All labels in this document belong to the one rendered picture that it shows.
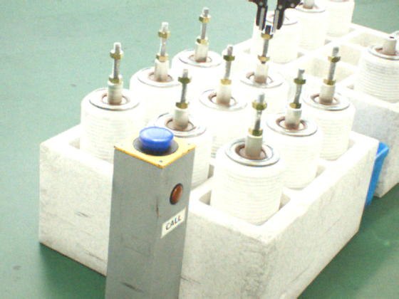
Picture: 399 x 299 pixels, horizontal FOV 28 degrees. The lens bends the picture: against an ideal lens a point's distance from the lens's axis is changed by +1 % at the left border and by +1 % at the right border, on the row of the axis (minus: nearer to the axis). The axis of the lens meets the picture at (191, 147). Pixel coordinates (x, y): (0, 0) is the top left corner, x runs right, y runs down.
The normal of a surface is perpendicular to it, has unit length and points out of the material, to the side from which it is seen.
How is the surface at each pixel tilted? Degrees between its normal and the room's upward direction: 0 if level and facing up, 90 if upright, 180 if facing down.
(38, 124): 0
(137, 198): 90
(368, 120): 90
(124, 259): 90
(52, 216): 90
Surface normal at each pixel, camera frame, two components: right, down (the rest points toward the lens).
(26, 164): 0.10, -0.88
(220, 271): -0.55, 0.34
